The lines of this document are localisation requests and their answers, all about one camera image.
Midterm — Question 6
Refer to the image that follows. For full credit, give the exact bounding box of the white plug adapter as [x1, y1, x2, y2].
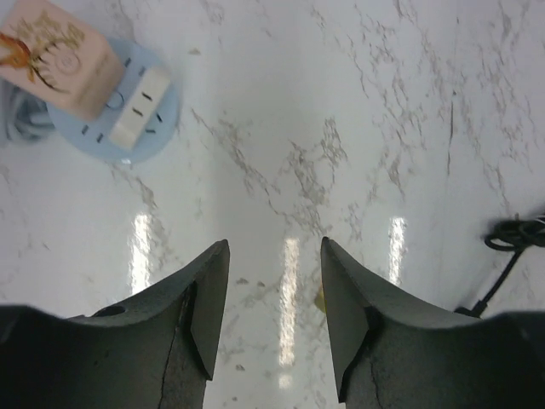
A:
[109, 66, 171, 151]

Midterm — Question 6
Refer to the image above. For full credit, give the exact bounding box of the light blue round socket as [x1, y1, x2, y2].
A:
[48, 37, 180, 164]

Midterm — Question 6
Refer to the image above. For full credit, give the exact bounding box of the yellow cube charger plug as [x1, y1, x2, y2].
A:
[314, 287, 326, 314]

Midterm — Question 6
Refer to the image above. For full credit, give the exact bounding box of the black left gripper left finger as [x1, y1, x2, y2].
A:
[1, 240, 230, 408]

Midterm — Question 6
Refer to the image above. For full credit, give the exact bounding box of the pink deer cube plug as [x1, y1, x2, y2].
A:
[1, 1, 124, 121]

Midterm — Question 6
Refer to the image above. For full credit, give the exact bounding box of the black coiled power cable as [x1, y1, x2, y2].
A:
[453, 204, 545, 319]

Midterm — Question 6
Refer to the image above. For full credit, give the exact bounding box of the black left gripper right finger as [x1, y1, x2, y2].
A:
[321, 238, 544, 408]

